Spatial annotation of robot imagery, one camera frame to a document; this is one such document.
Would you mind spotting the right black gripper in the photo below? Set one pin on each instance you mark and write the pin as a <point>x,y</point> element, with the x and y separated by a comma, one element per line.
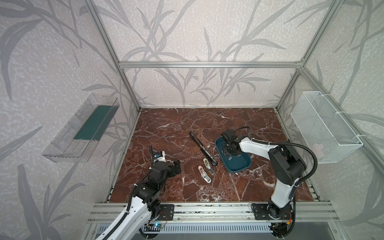
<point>229,147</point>

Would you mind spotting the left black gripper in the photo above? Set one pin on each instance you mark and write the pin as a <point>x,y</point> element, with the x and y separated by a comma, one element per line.
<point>154,163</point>

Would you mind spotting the black stapler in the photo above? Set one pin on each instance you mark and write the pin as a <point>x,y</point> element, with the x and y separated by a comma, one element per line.
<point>203,149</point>

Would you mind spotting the beige stapler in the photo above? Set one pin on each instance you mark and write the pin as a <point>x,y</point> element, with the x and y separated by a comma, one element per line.
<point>208,166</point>

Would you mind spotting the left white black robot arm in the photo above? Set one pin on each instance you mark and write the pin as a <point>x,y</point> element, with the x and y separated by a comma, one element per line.
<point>144,204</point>

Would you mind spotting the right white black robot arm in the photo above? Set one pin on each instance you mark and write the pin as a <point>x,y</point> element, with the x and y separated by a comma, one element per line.
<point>287,163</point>

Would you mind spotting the teal plastic tray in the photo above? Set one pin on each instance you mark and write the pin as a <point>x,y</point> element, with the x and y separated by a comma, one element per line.
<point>237,163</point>

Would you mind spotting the small green circuit board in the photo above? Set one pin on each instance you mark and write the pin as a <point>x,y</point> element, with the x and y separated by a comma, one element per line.
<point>155,226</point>

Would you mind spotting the green pad in bin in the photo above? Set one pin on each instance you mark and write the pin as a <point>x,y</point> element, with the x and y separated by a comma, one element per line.
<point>95,126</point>

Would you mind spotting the pink object in basket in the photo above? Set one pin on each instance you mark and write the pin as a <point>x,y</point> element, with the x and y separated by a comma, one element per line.
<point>318,149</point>

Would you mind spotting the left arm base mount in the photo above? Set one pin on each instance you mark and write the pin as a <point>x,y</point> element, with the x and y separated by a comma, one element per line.
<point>163,212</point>

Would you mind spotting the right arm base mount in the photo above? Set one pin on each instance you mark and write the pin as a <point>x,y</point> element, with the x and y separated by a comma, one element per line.
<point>271,212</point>

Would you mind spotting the slotted grey cable duct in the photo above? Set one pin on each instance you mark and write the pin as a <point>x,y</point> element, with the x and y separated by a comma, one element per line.
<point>208,228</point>

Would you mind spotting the aluminium front rail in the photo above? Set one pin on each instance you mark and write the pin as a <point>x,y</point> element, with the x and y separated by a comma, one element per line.
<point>217,212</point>

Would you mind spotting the clear plastic wall bin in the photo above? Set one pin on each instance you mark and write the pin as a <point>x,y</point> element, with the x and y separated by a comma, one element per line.
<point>64,148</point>

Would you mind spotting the white wire mesh basket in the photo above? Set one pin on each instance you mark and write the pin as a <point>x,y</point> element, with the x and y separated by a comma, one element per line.
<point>319,122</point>

